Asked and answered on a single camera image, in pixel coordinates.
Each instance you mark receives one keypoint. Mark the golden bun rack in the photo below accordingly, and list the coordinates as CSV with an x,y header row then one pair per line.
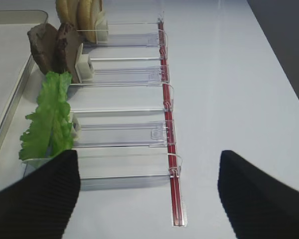
x,y
67,11
87,15

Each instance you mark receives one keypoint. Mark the brown meat patty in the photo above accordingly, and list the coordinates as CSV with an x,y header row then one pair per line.
x,y
42,39
67,44

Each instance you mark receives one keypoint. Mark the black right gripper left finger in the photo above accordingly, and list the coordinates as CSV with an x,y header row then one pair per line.
x,y
40,205

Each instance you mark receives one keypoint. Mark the clear acrylic right rack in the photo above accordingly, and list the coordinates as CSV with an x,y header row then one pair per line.
x,y
123,107

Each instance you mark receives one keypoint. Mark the brown meat patty front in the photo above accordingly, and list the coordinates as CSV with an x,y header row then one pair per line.
x,y
67,44

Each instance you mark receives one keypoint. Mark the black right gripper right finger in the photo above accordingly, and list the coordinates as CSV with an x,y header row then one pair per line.
x,y
257,205

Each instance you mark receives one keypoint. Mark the golden bun rear right rack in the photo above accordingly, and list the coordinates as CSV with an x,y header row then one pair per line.
x,y
67,11

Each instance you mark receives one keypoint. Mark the golden bun front right rack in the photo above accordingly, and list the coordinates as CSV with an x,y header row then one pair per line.
x,y
87,15

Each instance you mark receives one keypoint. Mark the green lettuce leaf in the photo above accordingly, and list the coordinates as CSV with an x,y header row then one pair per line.
x,y
49,132

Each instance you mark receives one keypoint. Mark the silver metal tray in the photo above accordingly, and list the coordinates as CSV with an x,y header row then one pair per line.
x,y
16,62

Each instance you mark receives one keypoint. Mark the brown meat patty rear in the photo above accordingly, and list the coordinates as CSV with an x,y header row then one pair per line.
x,y
42,39

